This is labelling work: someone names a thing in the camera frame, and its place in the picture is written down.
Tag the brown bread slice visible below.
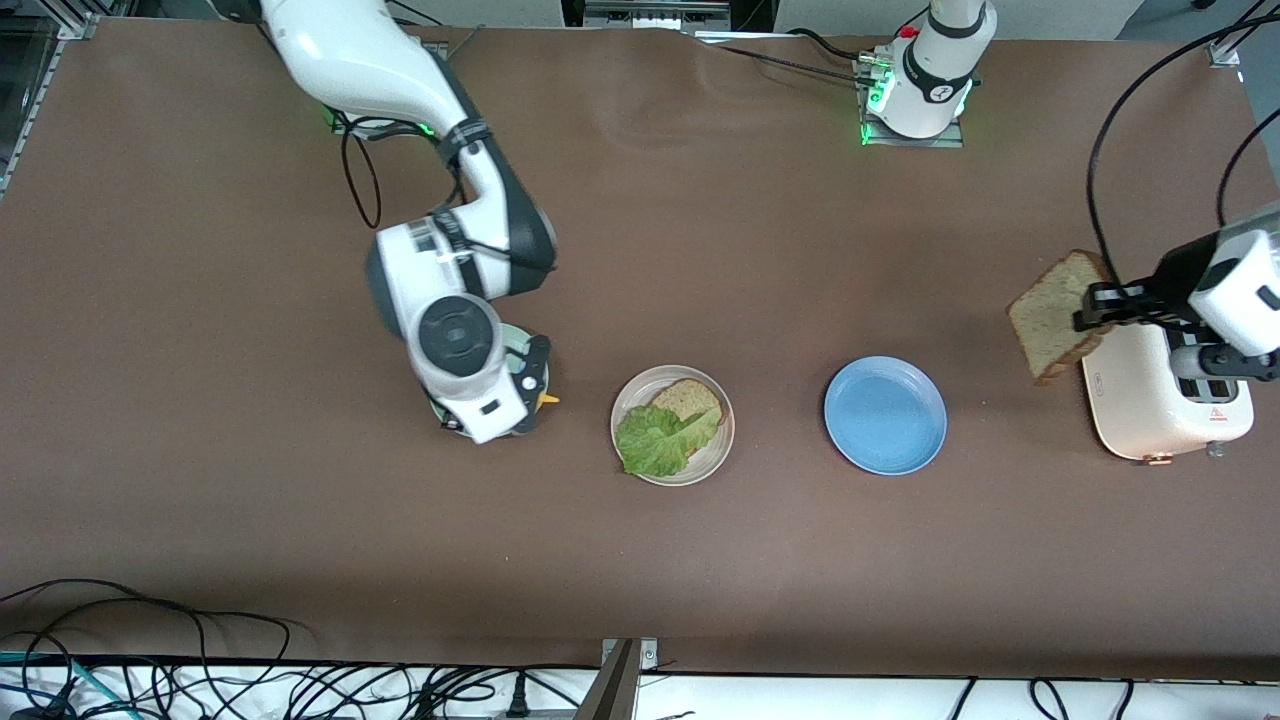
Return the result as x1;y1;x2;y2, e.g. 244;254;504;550
650;377;729;441
1006;249;1117;387

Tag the green lettuce leaf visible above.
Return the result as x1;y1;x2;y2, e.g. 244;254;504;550
615;402;723;478

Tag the blue plate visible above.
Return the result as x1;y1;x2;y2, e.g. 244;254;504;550
824;356;948;476

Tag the beige plate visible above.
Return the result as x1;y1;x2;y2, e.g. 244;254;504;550
610;365;736;488

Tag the green plate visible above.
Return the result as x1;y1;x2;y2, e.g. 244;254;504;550
428;322;550;440

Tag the cream white toaster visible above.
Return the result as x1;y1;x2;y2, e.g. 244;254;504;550
1080;320;1254;463

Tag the black equipment rack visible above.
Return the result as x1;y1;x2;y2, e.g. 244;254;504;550
560;0;776;33

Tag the aluminium profile bar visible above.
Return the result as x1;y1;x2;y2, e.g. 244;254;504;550
573;640;641;720

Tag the aluminium frame corner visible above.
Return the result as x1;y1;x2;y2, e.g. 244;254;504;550
1205;0;1280;69

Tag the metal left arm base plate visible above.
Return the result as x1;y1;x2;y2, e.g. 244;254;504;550
853;55;967;150

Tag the small metal corner bracket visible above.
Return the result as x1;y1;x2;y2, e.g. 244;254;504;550
600;637;660;673

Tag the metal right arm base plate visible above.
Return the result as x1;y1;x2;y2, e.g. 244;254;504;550
328;40;447;137

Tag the long black looping cable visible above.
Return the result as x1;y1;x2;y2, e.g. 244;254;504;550
0;578;293;666

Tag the teal cable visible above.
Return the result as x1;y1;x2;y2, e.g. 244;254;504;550
0;650;136;720

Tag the grey metal side rail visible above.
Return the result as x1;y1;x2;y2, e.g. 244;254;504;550
0;12;101;201

